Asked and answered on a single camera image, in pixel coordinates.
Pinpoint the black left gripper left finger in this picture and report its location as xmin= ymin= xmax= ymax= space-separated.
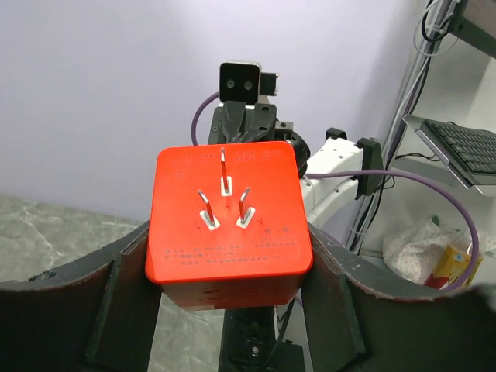
xmin=1 ymin=223 xmax=161 ymax=371

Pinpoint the red cube socket adapter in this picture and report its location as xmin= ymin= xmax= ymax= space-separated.
xmin=145 ymin=141 xmax=313 ymax=310

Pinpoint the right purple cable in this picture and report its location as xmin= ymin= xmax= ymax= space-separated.
xmin=190 ymin=91 xmax=481 ymax=307

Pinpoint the yellow carton box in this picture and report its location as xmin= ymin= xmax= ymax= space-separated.
xmin=425 ymin=236 xmax=472 ymax=289

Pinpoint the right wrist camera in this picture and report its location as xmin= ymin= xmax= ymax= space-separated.
xmin=219 ymin=60 xmax=279 ymax=105

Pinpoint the black keyboard on shelf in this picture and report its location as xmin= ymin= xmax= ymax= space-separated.
xmin=421 ymin=120 xmax=495 ymax=175

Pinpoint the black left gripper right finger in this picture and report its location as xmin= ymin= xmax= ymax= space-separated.
xmin=301 ymin=227 xmax=495 ymax=371

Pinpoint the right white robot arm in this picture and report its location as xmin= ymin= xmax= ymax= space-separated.
xmin=208 ymin=102 xmax=382 ymax=233

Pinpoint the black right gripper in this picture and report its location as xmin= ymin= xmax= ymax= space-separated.
xmin=208 ymin=101 xmax=311 ymax=171

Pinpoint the white patterned plastic bag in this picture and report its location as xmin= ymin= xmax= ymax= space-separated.
xmin=382 ymin=215 xmax=470 ymax=285

